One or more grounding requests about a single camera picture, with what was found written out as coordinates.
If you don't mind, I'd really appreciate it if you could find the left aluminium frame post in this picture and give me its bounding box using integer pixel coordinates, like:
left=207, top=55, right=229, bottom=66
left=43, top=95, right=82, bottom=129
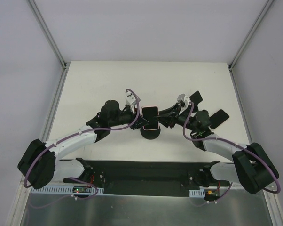
left=26, top=0, right=68, bottom=69

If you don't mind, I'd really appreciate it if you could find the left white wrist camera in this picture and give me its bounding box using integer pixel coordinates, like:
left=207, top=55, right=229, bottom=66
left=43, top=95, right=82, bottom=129
left=125, top=91, right=140, bottom=113

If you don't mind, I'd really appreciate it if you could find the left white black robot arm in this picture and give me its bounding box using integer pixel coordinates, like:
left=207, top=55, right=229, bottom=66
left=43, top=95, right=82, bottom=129
left=17, top=100, right=148, bottom=189

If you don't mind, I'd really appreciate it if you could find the right aluminium frame post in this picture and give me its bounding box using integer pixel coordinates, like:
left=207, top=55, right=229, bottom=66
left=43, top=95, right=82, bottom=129
left=228, top=0, right=276, bottom=71

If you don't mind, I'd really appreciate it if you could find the white cable duct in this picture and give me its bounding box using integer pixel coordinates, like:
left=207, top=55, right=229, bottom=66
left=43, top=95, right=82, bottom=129
left=189, top=189, right=205, bottom=198
left=31, top=185, right=104, bottom=195

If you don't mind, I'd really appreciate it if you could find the pink case smartphone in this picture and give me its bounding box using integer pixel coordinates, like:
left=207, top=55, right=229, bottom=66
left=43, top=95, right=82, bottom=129
left=142, top=106, right=159, bottom=131

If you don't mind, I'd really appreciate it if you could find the aluminium frame post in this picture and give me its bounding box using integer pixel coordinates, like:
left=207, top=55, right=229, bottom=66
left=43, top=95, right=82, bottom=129
left=228, top=0, right=276, bottom=71
left=26, top=0, right=68, bottom=69

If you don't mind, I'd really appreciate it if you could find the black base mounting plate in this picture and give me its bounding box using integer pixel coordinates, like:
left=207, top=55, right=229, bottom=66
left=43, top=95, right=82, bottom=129
left=63, top=159, right=229, bottom=197

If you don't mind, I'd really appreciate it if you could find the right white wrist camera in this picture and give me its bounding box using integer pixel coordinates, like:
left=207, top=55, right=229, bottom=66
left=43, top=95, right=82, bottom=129
left=177, top=94, right=190, bottom=108

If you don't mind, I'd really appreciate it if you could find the right white cable duct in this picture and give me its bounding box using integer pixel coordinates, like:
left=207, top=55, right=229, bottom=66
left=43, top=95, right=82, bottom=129
left=189, top=189, right=205, bottom=198

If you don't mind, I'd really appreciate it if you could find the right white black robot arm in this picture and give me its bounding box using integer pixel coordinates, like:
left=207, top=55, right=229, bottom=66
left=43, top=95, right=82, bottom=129
left=155, top=104, right=281, bottom=194

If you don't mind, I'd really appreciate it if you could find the round base black phone stand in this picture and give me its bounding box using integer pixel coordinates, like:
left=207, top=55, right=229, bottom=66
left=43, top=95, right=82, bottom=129
left=140, top=127, right=161, bottom=140

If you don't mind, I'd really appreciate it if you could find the white case smartphone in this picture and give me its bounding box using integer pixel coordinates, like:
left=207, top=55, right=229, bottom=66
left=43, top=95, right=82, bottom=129
left=210, top=109, right=230, bottom=129

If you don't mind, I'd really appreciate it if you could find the left white cable duct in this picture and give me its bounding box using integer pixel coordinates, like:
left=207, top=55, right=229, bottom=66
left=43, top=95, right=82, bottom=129
left=31, top=185, right=104, bottom=195

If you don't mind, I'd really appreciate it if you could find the folding black phone stand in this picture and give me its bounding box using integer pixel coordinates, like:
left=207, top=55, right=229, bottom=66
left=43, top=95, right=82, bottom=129
left=188, top=91, right=203, bottom=113

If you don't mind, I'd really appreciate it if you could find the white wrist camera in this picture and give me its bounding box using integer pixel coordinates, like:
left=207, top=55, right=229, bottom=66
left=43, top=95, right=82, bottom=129
left=125, top=91, right=140, bottom=113
left=177, top=94, right=190, bottom=108

